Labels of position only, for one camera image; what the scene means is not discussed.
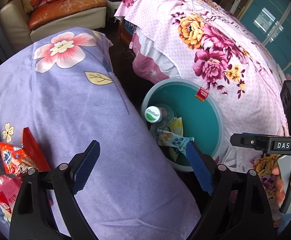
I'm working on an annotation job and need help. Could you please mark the pink nabati wafer bag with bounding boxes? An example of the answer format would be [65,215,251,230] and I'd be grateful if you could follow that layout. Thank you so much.
[0,174,22,215]

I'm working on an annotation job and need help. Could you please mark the orange red snack wrapper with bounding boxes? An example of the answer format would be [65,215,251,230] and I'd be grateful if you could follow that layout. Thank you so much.
[22,127,51,172]

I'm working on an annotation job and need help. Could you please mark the yellow green wrapper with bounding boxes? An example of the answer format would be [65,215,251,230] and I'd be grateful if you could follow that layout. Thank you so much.
[168,117,183,136]

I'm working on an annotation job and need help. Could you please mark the clear plastic water bottle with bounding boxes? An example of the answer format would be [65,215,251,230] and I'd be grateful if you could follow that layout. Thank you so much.
[144,103,175,129]

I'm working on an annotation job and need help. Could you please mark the teal plastic trash bin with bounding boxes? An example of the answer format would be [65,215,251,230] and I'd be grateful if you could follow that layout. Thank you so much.
[141,79,226,160]

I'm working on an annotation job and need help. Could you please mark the person's right hand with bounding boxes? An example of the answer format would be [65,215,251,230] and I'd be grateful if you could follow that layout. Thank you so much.
[272,167,285,206]

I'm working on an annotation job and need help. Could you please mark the red sticker on bin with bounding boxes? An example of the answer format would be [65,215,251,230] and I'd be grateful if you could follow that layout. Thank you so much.
[195,87,209,102]

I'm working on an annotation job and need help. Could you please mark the teal wardrobe doors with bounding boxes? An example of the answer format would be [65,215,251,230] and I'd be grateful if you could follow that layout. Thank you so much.
[240,0,291,75]

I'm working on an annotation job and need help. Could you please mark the purple floral bed cover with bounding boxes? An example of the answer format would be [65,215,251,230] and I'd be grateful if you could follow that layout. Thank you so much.
[0,28,201,239]

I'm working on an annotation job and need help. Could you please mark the pink floral bed quilt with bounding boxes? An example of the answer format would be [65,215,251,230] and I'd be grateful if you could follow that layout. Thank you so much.
[114,0,291,228]

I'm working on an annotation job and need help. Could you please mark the cream leather sofa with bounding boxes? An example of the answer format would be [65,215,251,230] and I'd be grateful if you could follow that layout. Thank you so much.
[0,0,107,53]

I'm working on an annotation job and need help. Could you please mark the orange leather seat cushion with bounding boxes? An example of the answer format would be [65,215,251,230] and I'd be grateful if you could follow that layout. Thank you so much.
[28,0,107,30]

